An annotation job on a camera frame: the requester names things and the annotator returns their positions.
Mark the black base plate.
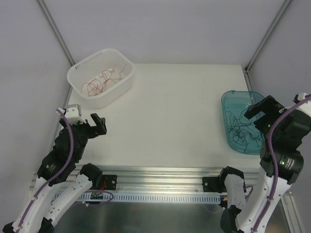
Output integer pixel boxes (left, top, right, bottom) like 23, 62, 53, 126
202, 177, 219, 193
99, 175, 118, 190

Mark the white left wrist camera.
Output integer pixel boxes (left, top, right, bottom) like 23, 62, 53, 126
57, 104, 86, 124

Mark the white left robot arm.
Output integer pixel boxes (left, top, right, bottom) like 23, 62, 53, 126
2, 113, 107, 233

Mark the long red wire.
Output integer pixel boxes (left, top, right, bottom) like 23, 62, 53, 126
80, 77, 107, 97
98, 67, 116, 84
87, 76, 109, 97

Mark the teal plastic bin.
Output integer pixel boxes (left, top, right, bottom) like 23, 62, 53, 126
221, 90, 264, 155

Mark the red wire in basket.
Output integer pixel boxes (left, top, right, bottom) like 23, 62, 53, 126
101, 67, 125, 94

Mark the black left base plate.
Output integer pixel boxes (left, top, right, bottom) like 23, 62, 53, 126
99, 175, 118, 190

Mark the aluminium mounting rail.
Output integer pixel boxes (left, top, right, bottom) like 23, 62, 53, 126
29, 165, 292, 195

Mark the right aluminium frame post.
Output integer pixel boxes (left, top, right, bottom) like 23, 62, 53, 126
244, 0, 293, 75

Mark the white plastic basket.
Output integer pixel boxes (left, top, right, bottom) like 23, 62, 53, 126
67, 49, 135, 108

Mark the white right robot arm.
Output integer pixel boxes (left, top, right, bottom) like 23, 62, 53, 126
218, 93, 311, 233

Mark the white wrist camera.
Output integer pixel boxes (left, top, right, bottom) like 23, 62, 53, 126
57, 104, 86, 124
293, 93, 311, 103

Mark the white slotted cable duct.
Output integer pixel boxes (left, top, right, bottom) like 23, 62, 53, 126
52, 191, 222, 204

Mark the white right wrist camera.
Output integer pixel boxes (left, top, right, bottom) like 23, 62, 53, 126
293, 93, 311, 103

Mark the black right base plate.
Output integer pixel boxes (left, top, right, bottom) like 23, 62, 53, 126
202, 177, 219, 193

